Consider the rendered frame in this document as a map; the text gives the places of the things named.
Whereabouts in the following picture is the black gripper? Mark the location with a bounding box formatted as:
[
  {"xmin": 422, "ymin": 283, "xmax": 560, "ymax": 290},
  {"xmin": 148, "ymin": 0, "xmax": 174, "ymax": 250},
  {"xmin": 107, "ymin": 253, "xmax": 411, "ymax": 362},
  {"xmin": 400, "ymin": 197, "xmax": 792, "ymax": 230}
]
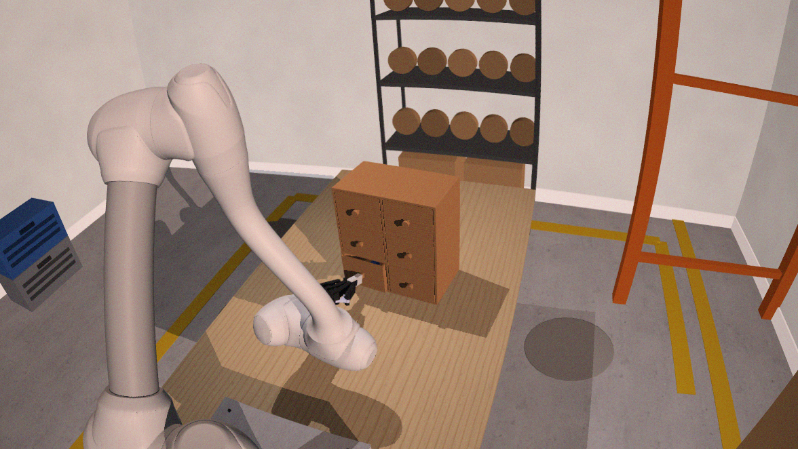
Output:
[{"xmin": 320, "ymin": 273, "xmax": 362, "ymax": 306}]

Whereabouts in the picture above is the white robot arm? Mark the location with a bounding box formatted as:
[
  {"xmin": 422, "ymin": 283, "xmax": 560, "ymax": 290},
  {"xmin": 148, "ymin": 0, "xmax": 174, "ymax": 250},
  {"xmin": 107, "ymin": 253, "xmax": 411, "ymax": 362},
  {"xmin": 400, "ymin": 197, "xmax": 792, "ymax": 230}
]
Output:
[{"xmin": 83, "ymin": 64, "xmax": 377, "ymax": 449}]

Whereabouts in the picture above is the brown wooden chest of drawers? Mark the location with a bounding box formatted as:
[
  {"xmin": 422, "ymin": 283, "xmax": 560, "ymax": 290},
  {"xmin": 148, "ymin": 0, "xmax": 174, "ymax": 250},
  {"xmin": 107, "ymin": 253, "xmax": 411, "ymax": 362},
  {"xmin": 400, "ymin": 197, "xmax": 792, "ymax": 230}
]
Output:
[{"xmin": 332, "ymin": 161, "xmax": 460, "ymax": 305}]

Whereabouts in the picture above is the brown wooden drawer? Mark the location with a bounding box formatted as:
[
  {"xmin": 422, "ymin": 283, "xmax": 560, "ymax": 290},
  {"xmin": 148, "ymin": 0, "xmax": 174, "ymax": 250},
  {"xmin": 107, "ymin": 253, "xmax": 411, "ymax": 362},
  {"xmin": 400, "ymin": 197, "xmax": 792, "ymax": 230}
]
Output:
[
  {"xmin": 385, "ymin": 234, "xmax": 435, "ymax": 274},
  {"xmin": 388, "ymin": 265, "xmax": 435, "ymax": 303},
  {"xmin": 341, "ymin": 253, "xmax": 388, "ymax": 293},
  {"xmin": 335, "ymin": 191, "xmax": 383, "ymax": 231},
  {"xmin": 383, "ymin": 200, "xmax": 434, "ymax": 242},
  {"xmin": 339, "ymin": 223, "xmax": 385, "ymax": 262}
]

